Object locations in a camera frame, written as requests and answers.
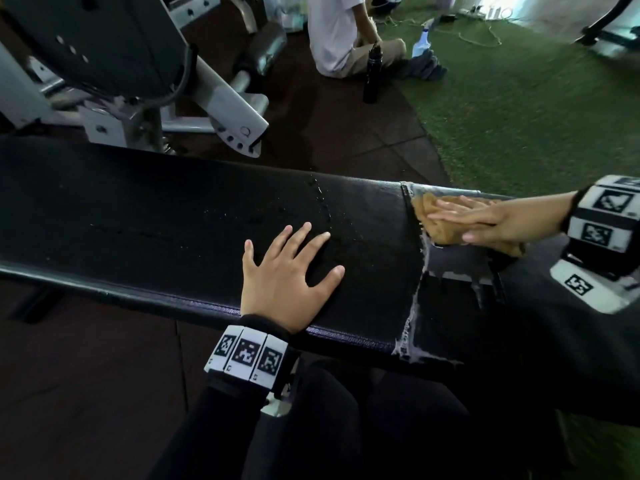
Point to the person's right hand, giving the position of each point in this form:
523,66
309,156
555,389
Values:
510,219

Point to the person's right forearm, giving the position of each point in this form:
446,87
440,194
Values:
575,354

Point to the black water bottle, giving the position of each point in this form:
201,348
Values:
372,74

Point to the white power strip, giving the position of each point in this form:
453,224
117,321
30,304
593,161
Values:
487,12

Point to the dark crumpled cloth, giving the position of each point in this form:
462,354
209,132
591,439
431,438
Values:
425,67

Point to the clear blue spray bottle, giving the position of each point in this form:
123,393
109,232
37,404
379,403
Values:
421,44

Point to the person's left forearm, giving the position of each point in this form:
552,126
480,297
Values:
210,434

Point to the grey plastic bucket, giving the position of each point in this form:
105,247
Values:
446,0

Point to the left marker wristband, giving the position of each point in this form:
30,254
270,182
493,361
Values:
247,352

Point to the green turf mat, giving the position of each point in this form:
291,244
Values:
525,109

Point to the brown cleaning cloth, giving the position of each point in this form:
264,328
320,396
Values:
435,233

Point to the marker wristband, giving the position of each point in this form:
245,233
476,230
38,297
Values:
605,214
247,352

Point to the black foam roller pad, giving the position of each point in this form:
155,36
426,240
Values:
262,47

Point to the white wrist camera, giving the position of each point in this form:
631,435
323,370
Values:
590,284
277,402

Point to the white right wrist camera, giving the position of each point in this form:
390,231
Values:
590,284

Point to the translucent plastic storage box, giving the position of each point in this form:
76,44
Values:
282,12

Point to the person's left hand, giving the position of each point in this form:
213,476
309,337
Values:
280,294

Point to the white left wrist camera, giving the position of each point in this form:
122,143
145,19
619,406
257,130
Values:
277,402

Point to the white machine frame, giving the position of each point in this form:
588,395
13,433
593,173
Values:
100,39

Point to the right marker wristband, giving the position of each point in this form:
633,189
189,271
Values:
605,214

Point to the black bench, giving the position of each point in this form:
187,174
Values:
150,209

